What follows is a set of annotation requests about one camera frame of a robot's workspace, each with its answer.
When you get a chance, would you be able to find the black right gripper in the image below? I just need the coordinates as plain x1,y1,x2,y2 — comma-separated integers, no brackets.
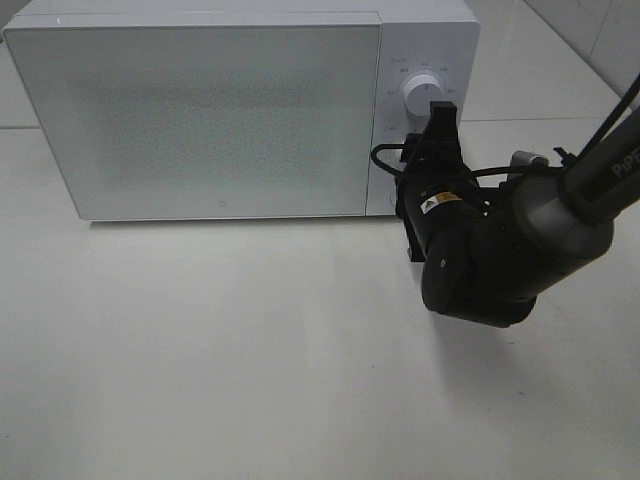
393,129,491,266

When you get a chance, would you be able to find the white microwave door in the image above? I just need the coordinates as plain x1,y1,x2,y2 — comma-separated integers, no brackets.
7,26,379,221

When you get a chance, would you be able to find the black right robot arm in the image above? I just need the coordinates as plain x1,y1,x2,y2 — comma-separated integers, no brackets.
396,101,639,328

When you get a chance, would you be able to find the white upper power knob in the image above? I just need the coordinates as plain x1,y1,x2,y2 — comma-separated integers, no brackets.
402,71,444,118

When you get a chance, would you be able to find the white microwave oven body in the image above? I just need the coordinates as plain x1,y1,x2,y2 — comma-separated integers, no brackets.
2,1,480,217

